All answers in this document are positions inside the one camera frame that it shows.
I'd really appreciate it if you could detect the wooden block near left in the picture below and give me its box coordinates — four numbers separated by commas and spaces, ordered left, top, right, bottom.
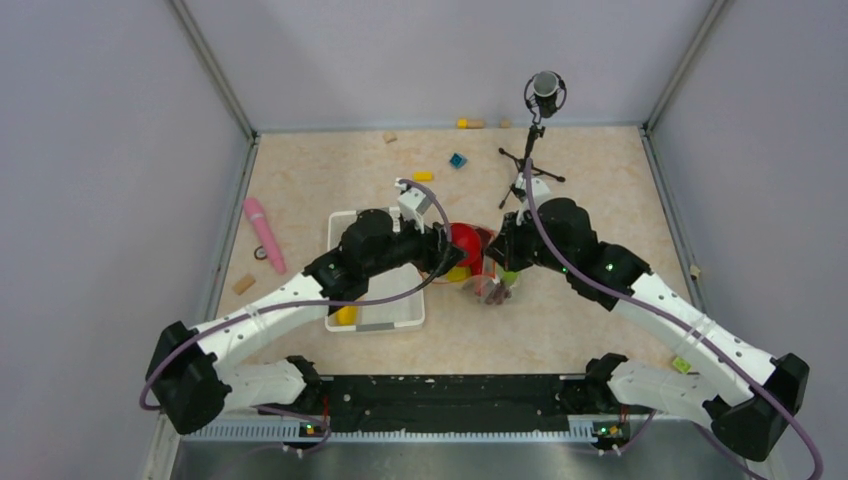
232, 274, 256, 296

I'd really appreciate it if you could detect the dark red grape bunch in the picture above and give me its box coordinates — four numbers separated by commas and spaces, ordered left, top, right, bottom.
480, 282, 512, 305

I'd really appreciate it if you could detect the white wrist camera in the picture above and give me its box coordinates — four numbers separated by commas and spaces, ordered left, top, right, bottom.
511, 174, 551, 225
395, 178, 436, 234

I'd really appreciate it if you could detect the yellow and tan cylinder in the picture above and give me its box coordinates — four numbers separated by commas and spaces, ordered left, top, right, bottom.
456, 118, 486, 129

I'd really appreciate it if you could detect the pink cylindrical toy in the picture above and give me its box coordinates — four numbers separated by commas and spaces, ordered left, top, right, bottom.
243, 197, 287, 275

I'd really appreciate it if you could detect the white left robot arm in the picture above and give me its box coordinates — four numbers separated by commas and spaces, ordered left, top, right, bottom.
139, 209, 467, 434

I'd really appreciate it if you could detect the white perforated plastic basket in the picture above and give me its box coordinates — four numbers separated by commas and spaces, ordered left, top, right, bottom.
323, 209, 427, 334

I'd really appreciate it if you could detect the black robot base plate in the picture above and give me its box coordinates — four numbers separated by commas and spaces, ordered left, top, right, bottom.
259, 361, 649, 437

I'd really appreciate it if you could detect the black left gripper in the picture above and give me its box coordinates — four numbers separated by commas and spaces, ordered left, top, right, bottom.
366, 210, 468, 278

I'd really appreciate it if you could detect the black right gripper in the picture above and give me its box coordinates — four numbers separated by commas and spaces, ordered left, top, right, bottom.
484, 208, 573, 275

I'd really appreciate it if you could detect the red chili pepper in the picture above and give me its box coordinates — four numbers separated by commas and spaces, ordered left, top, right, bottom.
470, 226, 496, 278

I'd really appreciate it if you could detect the green block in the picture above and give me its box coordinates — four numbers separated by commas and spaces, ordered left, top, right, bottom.
671, 356, 692, 374

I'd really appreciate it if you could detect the green apple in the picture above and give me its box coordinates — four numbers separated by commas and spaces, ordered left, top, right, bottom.
499, 271, 520, 288

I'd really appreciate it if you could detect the blue square block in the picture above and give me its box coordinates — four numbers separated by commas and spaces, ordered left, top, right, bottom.
449, 153, 467, 169

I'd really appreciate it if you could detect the clear orange-zip bag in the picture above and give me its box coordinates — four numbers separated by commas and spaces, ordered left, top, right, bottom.
433, 222, 520, 306

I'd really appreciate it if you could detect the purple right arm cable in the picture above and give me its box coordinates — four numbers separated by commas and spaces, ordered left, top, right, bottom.
521, 158, 825, 480

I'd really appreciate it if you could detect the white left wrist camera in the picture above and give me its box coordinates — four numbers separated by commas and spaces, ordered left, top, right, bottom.
395, 178, 436, 234

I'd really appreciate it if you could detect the red tomato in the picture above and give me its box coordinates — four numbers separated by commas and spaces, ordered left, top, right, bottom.
451, 222, 480, 268

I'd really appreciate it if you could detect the yellow corn cob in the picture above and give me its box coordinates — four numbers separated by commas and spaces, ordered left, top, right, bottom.
335, 306, 359, 327

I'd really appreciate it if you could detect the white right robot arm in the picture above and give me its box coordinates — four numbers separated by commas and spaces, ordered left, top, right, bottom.
486, 198, 810, 462

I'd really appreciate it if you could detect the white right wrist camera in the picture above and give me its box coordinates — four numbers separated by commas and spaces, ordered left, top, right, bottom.
511, 174, 551, 225

